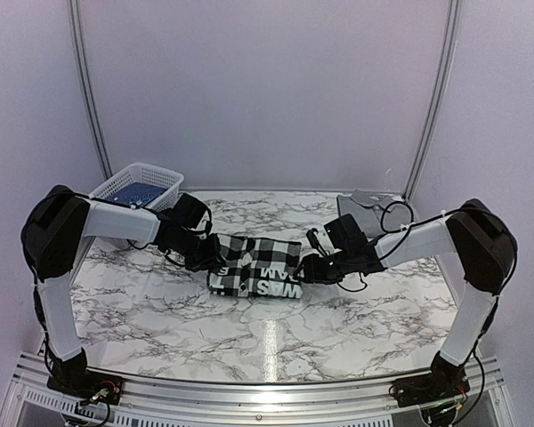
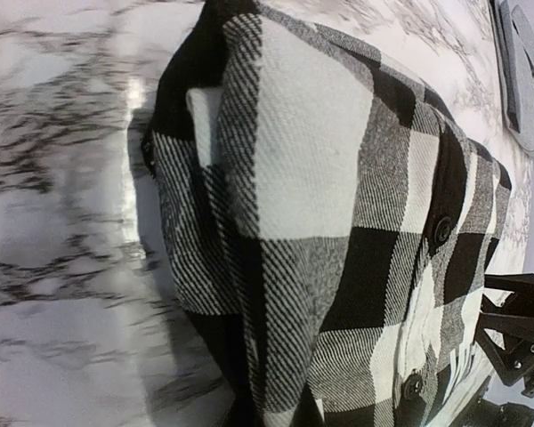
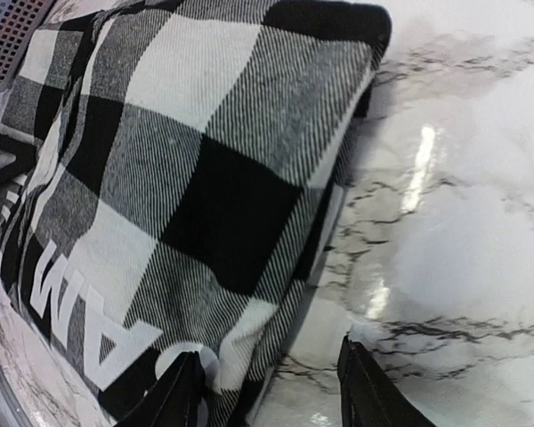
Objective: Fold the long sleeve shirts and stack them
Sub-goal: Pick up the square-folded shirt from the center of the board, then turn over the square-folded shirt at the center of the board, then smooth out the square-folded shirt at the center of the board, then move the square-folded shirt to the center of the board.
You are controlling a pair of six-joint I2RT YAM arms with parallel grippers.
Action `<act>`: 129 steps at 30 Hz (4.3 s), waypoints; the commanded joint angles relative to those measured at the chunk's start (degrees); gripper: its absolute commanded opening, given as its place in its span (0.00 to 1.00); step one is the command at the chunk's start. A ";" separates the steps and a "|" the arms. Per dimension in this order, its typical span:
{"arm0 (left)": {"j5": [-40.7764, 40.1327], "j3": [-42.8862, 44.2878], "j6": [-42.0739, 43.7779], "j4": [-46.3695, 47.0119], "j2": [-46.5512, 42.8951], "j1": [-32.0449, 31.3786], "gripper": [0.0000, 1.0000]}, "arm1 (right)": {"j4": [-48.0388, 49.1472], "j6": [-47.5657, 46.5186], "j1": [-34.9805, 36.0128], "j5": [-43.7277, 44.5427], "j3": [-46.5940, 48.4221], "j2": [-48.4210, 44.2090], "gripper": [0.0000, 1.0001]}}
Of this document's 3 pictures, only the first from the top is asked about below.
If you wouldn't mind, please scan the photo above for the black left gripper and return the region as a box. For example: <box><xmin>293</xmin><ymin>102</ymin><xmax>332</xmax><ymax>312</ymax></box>
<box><xmin>168</xmin><ymin>228</ymin><xmax>224</xmax><ymax>272</ymax></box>

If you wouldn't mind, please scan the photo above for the aluminium corner post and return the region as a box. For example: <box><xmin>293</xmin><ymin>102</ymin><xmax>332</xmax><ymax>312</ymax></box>
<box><xmin>67</xmin><ymin>0</ymin><xmax>113</xmax><ymax>179</ymax></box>
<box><xmin>403</xmin><ymin>0</ymin><xmax>462</xmax><ymax>201</ymax></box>

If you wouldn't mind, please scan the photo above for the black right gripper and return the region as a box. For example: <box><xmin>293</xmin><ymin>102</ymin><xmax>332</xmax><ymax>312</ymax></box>
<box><xmin>293</xmin><ymin>248</ymin><xmax>353</xmax><ymax>285</ymax></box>

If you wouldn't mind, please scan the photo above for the left aluminium corner post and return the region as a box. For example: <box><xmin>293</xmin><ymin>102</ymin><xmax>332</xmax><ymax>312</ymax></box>
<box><xmin>67</xmin><ymin>0</ymin><xmax>113</xmax><ymax>179</ymax></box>

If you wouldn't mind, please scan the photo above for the aluminium front frame rail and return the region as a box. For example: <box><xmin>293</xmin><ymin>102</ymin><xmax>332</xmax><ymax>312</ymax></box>
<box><xmin>0</xmin><ymin>353</ymin><xmax>515</xmax><ymax>426</ymax></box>

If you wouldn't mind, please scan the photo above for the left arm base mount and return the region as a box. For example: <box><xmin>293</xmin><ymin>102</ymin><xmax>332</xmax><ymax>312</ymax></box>
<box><xmin>46</xmin><ymin>369</ymin><xmax>124</xmax><ymax>405</ymax></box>

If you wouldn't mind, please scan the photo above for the black white plaid shirt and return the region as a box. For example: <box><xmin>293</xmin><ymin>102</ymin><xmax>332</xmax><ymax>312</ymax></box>
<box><xmin>206</xmin><ymin>234</ymin><xmax>303</xmax><ymax>299</ymax></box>

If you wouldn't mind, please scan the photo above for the white plastic basket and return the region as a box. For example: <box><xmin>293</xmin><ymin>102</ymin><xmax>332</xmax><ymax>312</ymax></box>
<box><xmin>89</xmin><ymin>163</ymin><xmax>184</xmax><ymax>212</ymax></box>

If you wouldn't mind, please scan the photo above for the folded grey shirt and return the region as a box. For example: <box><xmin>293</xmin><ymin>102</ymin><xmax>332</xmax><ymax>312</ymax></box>
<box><xmin>336</xmin><ymin>189</ymin><xmax>415</xmax><ymax>238</ymax></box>

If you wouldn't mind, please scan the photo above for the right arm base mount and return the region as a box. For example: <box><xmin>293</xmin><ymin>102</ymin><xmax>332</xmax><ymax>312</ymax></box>
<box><xmin>389</xmin><ymin>374</ymin><xmax>471</xmax><ymax>407</ymax></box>

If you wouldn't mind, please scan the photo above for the right aluminium corner post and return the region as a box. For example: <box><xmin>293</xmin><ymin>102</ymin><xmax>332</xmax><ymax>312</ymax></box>
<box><xmin>403</xmin><ymin>0</ymin><xmax>462</xmax><ymax>201</ymax></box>

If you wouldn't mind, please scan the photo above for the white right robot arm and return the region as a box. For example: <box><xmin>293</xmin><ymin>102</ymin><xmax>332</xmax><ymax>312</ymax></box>
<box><xmin>294</xmin><ymin>198</ymin><xmax>518</xmax><ymax>399</ymax></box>

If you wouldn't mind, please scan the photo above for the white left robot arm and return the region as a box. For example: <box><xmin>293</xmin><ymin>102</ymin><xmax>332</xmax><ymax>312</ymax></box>
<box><xmin>20</xmin><ymin>185</ymin><xmax>222</xmax><ymax>396</ymax></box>

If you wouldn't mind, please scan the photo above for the blue shirt in basket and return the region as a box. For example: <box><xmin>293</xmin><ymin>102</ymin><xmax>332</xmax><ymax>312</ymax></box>
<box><xmin>105</xmin><ymin>182</ymin><xmax>166</xmax><ymax>207</ymax></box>

